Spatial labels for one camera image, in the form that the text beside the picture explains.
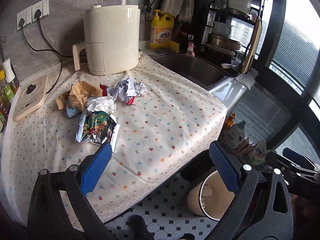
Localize colourful foil snack wrapper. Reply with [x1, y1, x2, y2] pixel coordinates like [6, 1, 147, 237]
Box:
[75, 110, 120, 152]

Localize blue white medicine box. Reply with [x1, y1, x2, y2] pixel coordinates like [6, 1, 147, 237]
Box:
[66, 107, 81, 118]

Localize white tissue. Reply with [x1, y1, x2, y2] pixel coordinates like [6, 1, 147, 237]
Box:
[85, 96, 117, 114]

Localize brown paper bag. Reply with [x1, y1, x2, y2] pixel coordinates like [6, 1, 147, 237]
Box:
[56, 80, 102, 111]

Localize red paper piece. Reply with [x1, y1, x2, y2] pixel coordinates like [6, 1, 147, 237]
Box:
[99, 83, 108, 96]

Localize white printed paper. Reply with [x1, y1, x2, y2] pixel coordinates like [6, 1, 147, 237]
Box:
[106, 76, 136, 105]

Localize silver foil ball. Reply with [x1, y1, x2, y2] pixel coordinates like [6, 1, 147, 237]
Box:
[134, 81, 148, 97]

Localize cream trash bin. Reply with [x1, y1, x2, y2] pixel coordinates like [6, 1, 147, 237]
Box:
[187, 171, 235, 221]

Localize white panda detergent bottle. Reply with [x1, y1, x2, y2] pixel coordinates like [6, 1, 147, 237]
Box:
[223, 121, 246, 149]

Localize floral white tablecloth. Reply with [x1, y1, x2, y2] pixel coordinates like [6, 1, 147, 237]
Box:
[1, 54, 227, 224]

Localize white cloth on counter edge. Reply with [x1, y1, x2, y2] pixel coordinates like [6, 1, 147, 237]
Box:
[235, 68, 258, 90]

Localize stainless steel sink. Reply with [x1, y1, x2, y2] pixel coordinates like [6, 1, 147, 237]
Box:
[151, 54, 231, 90]

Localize small pink figurine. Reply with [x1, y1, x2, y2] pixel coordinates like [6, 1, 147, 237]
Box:
[185, 34, 195, 57]

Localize condiment bottles rack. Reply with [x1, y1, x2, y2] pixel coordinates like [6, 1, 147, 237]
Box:
[1, 59, 20, 126]

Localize cream air fryer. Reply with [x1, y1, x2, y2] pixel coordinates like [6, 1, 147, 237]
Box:
[73, 5, 140, 76]

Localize black dish rack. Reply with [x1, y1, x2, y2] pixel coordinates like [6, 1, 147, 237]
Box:
[200, 0, 265, 75]

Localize yellow dish soap bottle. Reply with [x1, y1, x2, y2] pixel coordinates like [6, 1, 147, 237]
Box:
[149, 10, 180, 53]

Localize hanging plastic bags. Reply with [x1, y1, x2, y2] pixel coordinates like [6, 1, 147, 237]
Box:
[161, 0, 195, 23]

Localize black power cable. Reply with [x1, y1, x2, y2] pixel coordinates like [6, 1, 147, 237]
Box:
[18, 10, 87, 94]

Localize white wall socket panel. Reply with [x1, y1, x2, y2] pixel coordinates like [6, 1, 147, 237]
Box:
[16, 0, 49, 30]

